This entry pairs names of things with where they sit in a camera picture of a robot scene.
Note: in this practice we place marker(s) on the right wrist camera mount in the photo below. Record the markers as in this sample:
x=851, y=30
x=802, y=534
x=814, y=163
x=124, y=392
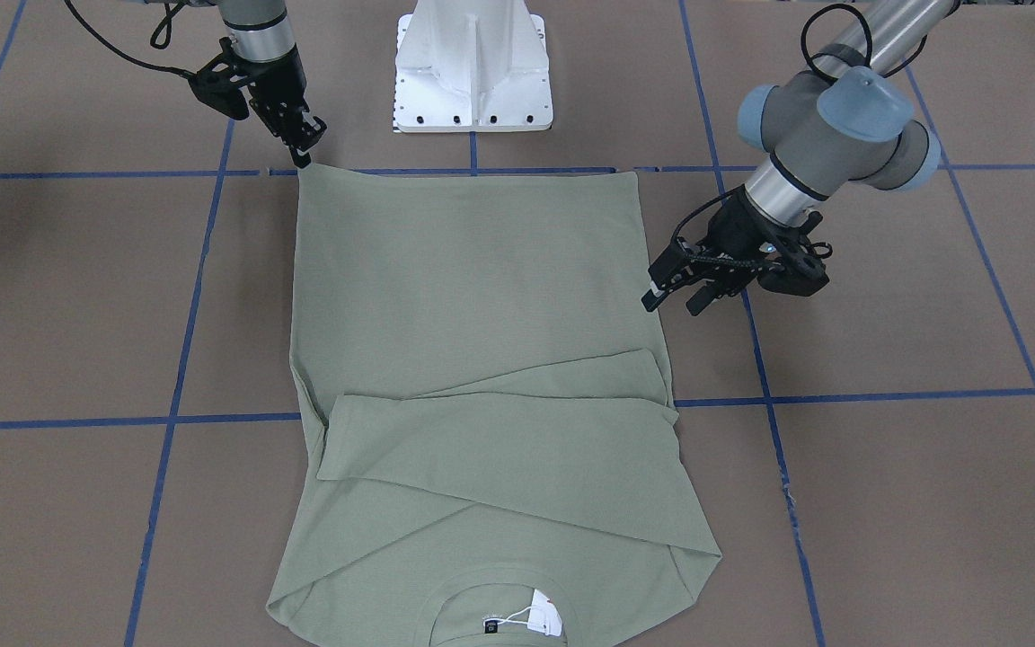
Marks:
x=214, y=86

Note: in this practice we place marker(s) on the white central pedestal column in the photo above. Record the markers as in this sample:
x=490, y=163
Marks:
x=471, y=66

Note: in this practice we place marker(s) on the olive green long-sleeve shirt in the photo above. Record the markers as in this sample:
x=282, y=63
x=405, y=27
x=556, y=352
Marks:
x=488, y=409

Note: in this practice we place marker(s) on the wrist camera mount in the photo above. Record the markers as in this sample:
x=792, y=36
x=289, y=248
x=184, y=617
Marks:
x=798, y=268
x=214, y=86

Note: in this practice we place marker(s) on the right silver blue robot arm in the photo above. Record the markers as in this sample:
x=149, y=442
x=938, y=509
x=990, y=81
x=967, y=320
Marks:
x=256, y=31

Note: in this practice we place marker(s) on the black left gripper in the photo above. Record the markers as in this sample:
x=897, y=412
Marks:
x=738, y=229

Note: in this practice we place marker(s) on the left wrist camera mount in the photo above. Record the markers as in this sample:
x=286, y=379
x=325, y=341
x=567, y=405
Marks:
x=798, y=268

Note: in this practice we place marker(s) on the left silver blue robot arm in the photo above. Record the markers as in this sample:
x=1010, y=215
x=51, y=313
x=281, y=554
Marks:
x=839, y=120

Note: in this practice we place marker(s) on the white neck label tag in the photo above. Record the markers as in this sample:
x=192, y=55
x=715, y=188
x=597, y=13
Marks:
x=541, y=616

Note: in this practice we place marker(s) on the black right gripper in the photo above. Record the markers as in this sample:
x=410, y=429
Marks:
x=278, y=84

